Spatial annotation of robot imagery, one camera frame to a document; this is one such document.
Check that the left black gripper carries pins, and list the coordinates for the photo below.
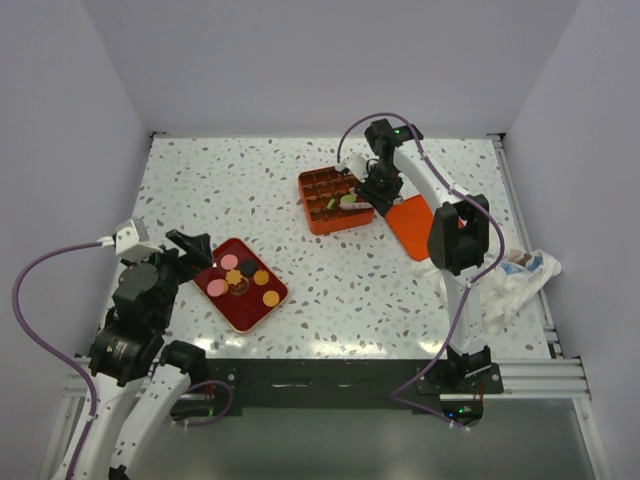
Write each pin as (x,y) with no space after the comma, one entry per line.
(200,253)

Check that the red cookie tray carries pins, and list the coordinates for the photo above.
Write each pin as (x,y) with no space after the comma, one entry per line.
(242,305)

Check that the orange compartment cookie box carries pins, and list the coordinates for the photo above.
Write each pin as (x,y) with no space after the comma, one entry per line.
(321,191)

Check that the white crumpled plastic bag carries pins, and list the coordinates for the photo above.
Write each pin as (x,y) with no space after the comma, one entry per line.
(507,288)

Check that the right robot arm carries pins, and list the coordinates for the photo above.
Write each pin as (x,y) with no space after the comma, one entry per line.
(457,243)

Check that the orange cookie lower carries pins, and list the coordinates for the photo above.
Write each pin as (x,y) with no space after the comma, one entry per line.
(271,298)

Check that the pink cookie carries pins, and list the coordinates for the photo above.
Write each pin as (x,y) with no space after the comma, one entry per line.
(229,261)
(217,287)

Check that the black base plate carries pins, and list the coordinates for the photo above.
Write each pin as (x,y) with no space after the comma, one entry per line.
(340,384)

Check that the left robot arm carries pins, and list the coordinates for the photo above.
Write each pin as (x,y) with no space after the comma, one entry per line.
(136,376)

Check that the orange flower cookie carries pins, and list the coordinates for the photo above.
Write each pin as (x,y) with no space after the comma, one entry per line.
(234,277)

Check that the orange box lid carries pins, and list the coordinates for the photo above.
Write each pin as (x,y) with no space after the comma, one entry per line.
(411,223)

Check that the black cookie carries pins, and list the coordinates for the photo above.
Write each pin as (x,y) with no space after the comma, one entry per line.
(248,267)

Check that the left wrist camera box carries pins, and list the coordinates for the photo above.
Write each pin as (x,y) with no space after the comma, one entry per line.
(132,241)

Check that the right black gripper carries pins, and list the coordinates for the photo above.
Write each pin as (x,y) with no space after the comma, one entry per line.
(382,200)

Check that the orange cookie upper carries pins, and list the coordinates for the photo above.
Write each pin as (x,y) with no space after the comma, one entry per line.
(261,277)

